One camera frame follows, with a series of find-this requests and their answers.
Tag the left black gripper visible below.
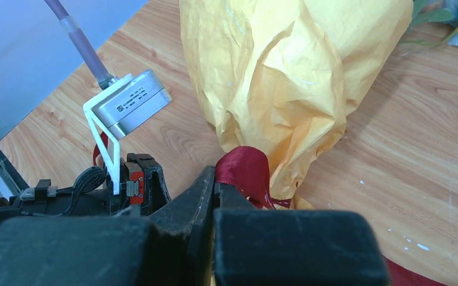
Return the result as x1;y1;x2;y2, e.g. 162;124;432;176
0;153;171;223

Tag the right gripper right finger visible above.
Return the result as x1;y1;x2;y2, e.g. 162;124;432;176
213;183;391;285

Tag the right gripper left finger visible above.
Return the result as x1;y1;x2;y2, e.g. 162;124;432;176
0;166;215;285

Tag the yellow flower bouquet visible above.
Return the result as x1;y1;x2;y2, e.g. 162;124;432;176
179;0;458;210

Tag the dark red ribbon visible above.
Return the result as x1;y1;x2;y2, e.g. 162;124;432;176
211;146;435;285

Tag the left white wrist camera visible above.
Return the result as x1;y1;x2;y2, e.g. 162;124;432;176
83;70;172;195

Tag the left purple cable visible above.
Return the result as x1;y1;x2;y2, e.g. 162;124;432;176
43;0;115;89

